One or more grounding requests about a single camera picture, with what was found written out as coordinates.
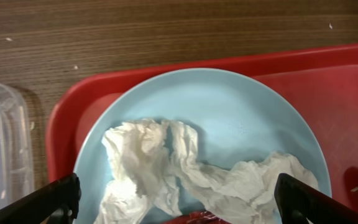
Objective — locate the clear plastic bin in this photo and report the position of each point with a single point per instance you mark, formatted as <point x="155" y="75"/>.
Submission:
<point x="16" y="161"/>

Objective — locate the red serving tray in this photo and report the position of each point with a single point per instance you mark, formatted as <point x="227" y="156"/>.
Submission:
<point x="322" y="85"/>

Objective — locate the light blue plate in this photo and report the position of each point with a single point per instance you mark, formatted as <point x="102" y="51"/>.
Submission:
<point x="237" y="119"/>

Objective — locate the white tissue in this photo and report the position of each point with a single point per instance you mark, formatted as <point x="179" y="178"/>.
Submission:
<point x="152" y="161"/>

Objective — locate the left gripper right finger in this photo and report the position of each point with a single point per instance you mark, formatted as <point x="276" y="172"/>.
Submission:
<point x="299" y="203"/>

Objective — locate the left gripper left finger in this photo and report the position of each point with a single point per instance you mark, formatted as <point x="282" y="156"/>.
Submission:
<point x="57" y="202"/>

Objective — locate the red snack wrapper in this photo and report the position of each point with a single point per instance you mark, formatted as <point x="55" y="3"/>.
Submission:
<point x="197" y="217"/>

